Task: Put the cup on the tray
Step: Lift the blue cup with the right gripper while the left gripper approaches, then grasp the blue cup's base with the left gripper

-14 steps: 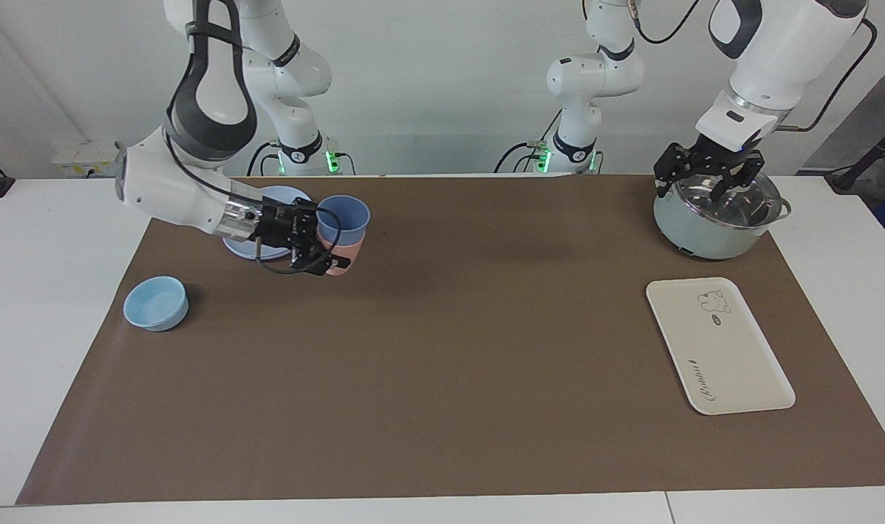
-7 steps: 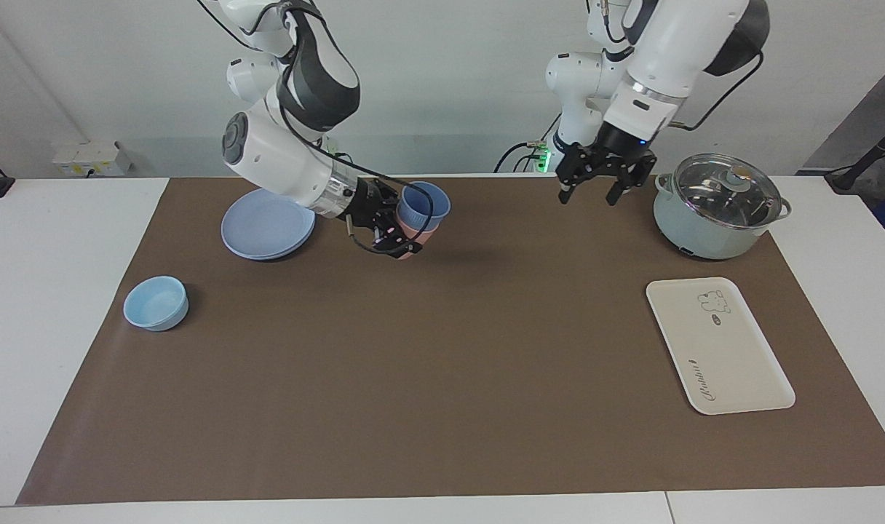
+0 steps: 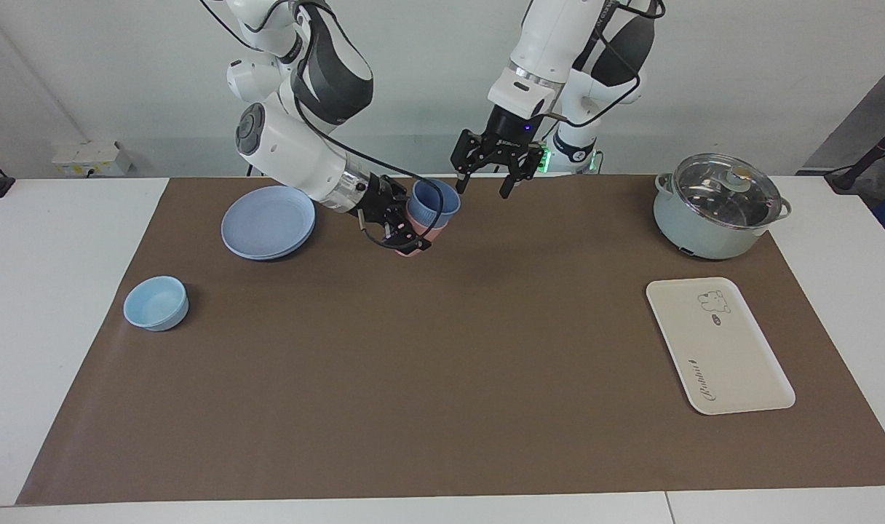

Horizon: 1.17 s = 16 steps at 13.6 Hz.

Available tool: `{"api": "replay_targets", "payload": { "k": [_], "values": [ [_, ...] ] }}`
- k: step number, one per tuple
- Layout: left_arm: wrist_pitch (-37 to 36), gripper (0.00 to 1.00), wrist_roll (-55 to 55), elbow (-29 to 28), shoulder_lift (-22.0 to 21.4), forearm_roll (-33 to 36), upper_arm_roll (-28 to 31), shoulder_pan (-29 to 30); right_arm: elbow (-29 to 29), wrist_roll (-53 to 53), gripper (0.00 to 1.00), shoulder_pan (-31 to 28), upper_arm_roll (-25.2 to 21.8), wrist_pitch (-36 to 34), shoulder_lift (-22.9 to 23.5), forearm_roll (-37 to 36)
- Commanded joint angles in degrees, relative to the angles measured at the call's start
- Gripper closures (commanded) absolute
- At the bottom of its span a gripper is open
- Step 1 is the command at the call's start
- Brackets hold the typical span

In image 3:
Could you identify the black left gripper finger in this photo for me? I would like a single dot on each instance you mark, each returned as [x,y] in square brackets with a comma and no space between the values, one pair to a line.
[461,178]
[508,185]

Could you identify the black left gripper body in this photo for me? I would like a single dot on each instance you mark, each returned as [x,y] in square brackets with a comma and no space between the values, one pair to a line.
[499,149]

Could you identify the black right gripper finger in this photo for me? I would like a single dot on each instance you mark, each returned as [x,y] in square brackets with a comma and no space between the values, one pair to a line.
[410,239]
[401,191]

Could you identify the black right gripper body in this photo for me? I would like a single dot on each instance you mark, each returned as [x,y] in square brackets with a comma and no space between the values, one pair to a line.
[381,204]

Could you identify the pink plastic cup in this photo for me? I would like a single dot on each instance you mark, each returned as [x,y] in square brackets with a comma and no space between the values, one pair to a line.
[431,234]

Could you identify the blue plastic cup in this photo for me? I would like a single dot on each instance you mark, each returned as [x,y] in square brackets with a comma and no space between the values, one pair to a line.
[435,204]

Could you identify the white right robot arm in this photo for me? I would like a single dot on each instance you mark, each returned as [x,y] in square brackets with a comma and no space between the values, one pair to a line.
[297,131]

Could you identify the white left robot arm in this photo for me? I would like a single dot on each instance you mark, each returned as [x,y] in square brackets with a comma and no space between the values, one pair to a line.
[559,51]

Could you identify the cream rabbit print tray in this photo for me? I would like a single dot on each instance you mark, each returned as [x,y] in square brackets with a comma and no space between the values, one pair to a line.
[719,349]

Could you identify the pale blue round plate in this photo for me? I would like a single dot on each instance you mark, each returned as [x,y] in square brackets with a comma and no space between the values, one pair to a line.
[268,222]

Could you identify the brown paper table mat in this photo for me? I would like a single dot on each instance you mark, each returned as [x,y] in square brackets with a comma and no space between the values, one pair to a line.
[442,364]

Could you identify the mint green electric pot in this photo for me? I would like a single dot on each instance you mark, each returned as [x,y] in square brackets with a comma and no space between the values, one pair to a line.
[704,236]

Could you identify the glass pot lid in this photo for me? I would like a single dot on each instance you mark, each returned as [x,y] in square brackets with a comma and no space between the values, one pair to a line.
[726,189]

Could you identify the light blue small bowl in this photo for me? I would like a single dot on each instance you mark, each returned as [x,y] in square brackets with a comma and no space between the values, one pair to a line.
[156,304]

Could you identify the black stand pole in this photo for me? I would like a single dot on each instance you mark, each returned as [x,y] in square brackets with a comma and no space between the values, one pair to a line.
[868,156]

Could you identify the white wall power socket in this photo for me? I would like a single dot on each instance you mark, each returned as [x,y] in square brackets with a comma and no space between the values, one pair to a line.
[86,160]

